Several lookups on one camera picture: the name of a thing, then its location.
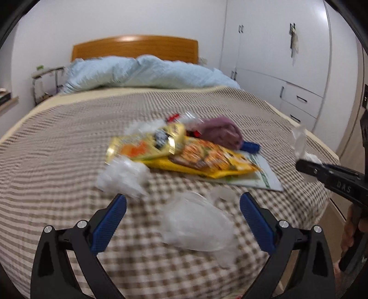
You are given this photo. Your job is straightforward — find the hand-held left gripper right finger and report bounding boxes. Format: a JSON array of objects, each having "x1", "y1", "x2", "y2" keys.
[{"x1": 239, "y1": 192, "x2": 336, "y2": 299}]

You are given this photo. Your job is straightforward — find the person's right hand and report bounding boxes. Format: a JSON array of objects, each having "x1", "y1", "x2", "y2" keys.
[{"x1": 340, "y1": 205, "x2": 357, "y2": 258}]

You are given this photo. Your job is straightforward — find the purple cloth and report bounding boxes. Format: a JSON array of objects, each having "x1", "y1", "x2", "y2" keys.
[{"x1": 198, "y1": 115, "x2": 245, "y2": 150}]

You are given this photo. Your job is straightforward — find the clear plastic bag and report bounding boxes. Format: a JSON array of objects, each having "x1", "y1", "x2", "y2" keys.
[{"x1": 159, "y1": 188, "x2": 239, "y2": 268}]

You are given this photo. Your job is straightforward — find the gold foil packet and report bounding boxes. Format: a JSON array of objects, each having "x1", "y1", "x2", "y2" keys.
[{"x1": 105, "y1": 124, "x2": 187, "y2": 164}]

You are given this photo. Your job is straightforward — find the wooden window sill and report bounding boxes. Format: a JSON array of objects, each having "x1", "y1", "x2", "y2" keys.
[{"x1": 0, "y1": 96, "x2": 19, "y2": 115}]

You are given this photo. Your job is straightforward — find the blue jar lid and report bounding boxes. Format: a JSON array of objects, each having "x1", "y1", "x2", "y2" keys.
[{"x1": 240, "y1": 141, "x2": 261, "y2": 153}]

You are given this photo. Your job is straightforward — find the small white tissue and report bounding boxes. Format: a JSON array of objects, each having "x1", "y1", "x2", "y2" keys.
[{"x1": 305, "y1": 152, "x2": 324, "y2": 173}]

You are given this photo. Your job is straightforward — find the white wardrobe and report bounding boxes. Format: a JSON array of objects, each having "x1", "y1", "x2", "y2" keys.
[{"x1": 220, "y1": 0, "x2": 334, "y2": 135}]

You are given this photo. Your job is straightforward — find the hanging white plastic bag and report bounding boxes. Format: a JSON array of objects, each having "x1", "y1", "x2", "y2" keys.
[{"x1": 289, "y1": 23, "x2": 299, "y2": 59}]

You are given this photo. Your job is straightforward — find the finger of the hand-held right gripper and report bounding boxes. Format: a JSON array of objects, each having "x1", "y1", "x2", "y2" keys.
[{"x1": 296, "y1": 159, "x2": 331, "y2": 187}]

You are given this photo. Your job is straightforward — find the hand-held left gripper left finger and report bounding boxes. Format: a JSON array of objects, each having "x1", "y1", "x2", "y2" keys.
[{"x1": 30, "y1": 193, "x2": 127, "y2": 299}]

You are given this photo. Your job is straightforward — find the yellow snack bag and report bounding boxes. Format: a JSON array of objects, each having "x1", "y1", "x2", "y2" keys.
[{"x1": 141, "y1": 136, "x2": 261, "y2": 180}]

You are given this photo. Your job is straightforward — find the white plastic bag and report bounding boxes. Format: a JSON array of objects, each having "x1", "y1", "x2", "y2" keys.
[
  {"x1": 96, "y1": 157, "x2": 150, "y2": 199},
  {"x1": 289, "y1": 23, "x2": 299, "y2": 59}
]

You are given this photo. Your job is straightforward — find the metal bedside rack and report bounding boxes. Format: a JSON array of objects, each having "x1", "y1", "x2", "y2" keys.
[{"x1": 31, "y1": 66, "x2": 66, "y2": 105}]

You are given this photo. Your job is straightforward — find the clear plastic film piece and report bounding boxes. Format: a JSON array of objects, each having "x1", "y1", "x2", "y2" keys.
[{"x1": 290, "y1": 125, "x2": 309, "y2": 161}]

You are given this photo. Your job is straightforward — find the light blue duvet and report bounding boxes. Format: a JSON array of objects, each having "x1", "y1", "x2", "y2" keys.
[{"x1": 59, "y1": 55, "x2": 240, "y2": 94}]

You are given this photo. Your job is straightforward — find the green white fruit packet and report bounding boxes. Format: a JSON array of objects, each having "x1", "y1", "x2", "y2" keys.
[{"x1": 224, "y1": 152, "x2": 284, "y2": 192}]

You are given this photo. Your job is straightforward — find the brown checkered bedspread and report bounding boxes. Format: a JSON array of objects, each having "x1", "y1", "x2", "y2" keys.
[{"x1": 0, "y1": 86, "x2": 341, "y2": 299}]

